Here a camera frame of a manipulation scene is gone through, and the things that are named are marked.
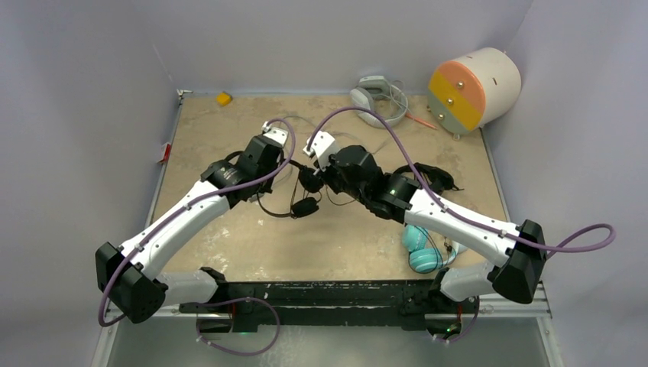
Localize black over-ear headphones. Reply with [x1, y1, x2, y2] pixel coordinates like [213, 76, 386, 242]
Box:
[256, 160, 326, 219]

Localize black headset with microphone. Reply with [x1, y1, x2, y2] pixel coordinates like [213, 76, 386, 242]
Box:
[393, 162, 462, 195]

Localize teal cat-ear headphones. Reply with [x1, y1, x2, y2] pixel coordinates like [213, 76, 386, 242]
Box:
[401, 225, 467, 274]

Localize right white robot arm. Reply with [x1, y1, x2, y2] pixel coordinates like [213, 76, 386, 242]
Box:
[313, 142, 547, 311]

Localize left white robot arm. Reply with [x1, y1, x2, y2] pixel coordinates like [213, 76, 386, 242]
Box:
[95, 128, 295, 327]

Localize white grey headphones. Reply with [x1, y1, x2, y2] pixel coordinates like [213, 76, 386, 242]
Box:
[349, 75, 409, 128]

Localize small yellow block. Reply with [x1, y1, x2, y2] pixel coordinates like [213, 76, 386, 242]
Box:
[215, 92, 233, 106]

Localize orange pen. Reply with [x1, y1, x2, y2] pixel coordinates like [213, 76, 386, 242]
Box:
[406, 113, 438, 130]

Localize round pastel drawer box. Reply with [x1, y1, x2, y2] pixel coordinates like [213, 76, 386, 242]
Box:
[428, 47, 522, 136]

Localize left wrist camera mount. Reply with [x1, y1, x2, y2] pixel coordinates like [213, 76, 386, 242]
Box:
[262, 122, 290, 148]

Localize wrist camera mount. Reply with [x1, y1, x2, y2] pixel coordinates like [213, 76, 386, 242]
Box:
[303, 131, 340, 171]
[262, 122, 290, 148]

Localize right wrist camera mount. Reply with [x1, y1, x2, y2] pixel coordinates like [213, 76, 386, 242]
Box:
[303, 131, 340, 171]

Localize grey headphone cable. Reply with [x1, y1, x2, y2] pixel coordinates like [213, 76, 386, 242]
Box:
[283, 115, 401, 153]

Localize red tag on wall edge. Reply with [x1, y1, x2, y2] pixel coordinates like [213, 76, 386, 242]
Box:
[158, 142, 172, 164]

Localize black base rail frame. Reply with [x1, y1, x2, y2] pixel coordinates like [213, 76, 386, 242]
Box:
[105, 275, 550, 336]

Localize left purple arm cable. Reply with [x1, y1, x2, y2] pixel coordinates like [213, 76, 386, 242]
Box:
[97, 118, 297, 356]

